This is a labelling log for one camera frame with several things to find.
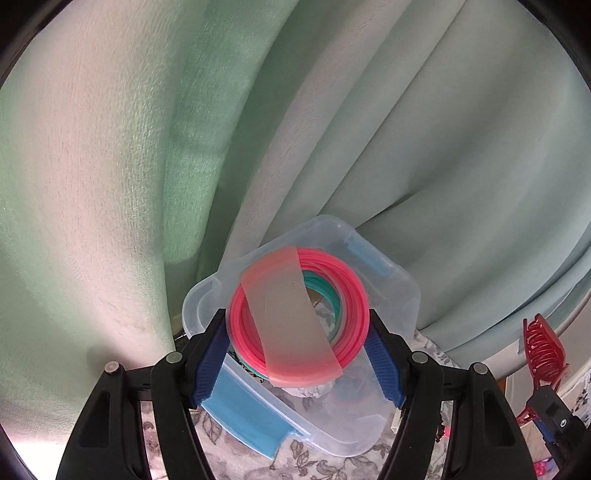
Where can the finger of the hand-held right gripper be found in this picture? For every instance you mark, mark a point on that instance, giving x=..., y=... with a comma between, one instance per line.
x=556, y=415

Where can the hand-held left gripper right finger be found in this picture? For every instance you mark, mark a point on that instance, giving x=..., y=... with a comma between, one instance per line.
x=385, y=364

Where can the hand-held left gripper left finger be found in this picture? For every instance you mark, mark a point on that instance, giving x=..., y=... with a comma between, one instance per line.
x=210, y=364

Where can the dark red hair claw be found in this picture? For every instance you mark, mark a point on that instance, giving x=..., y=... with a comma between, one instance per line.
x=547, y=350

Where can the clear plastic container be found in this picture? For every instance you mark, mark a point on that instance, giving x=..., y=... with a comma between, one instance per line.
x=323, y=429

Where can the grey floral blanket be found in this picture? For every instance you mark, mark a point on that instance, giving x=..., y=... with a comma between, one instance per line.
x=323, y=466

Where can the pale green curtain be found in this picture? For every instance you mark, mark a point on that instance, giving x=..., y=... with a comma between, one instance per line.
x=231, y=138

